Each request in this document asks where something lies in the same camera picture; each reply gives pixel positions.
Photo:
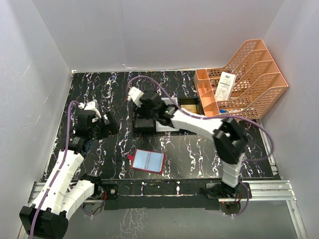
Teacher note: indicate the white paper receipt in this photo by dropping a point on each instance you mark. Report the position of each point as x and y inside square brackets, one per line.
[225, 86]

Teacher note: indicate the gold magnetic stripe card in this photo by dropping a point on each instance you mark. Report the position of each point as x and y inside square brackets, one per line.
[190, 108]

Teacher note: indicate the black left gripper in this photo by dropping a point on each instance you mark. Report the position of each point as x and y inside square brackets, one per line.
[112, 127]

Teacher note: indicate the black bin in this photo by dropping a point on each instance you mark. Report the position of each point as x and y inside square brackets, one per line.
[142, 125]
[191, 104]

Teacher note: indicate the black bin right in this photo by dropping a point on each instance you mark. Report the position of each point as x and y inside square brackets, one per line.
[191, 104]

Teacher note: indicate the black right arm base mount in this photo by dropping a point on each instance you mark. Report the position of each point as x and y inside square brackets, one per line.
[229, 198]

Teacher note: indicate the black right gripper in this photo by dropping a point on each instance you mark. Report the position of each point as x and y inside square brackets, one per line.
[140, 109]

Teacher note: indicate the orange plastic desk organizer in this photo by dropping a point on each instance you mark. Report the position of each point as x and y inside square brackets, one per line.
[258, 84]

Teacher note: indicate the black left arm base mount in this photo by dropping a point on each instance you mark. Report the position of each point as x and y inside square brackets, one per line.
[104, 193]

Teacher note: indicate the black bin left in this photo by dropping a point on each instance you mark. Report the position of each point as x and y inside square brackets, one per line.
[142, 125]

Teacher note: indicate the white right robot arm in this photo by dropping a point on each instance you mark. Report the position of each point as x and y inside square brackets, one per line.
[228, 138]

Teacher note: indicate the aluminium frame rail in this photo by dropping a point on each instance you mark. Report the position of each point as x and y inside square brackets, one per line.
[184, 193]

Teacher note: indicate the red leather card holder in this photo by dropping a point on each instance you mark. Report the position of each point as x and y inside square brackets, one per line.
[147, 161]

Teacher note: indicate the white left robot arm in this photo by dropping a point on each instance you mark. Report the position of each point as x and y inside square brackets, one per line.
[48, 215]

